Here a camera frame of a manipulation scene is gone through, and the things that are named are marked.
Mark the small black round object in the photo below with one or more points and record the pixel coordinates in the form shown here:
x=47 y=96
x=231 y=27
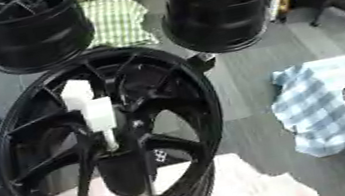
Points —
x=203 y=61

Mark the large black spoked wheel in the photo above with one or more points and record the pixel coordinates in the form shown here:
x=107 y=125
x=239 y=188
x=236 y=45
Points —
x=33 y=128

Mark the white pin with flat head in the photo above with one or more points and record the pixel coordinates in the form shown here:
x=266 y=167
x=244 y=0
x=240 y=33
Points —
x=76 y=94
x=100 y=116

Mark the green white checked cloth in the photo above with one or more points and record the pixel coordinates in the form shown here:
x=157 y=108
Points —
x=118 y=21

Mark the black wheel rim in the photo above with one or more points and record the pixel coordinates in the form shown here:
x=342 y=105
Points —
x=36 y=43
x=216 y=21

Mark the blue white checked cloth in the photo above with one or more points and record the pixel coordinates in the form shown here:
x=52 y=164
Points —
x=313 y=105

